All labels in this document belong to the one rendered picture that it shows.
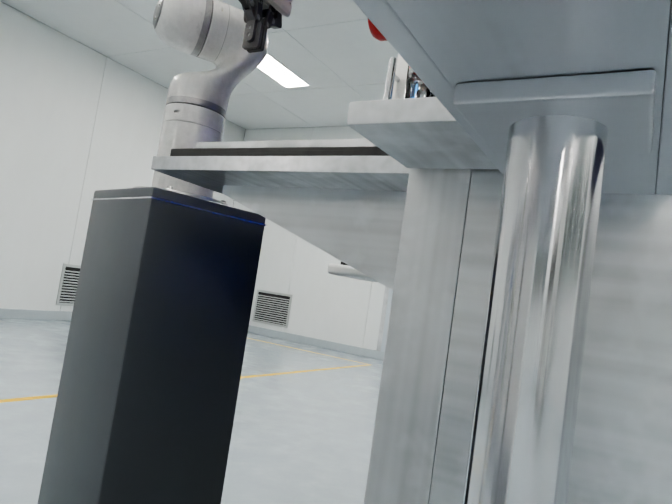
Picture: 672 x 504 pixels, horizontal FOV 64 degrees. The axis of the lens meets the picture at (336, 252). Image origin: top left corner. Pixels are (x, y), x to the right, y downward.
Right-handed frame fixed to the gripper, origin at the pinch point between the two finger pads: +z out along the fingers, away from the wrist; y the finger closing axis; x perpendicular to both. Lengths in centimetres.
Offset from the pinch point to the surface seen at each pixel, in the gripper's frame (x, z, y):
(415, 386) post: -38, 46, -12
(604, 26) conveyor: -54, 26, -40
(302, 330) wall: 332, 92, 544
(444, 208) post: -39.0, 28.2, -12.4
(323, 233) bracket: -19.5, 30.4, -2.4
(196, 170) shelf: -3.5, 24.4, -10.8
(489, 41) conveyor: -50, 26, -40
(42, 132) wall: 486, -80, 245
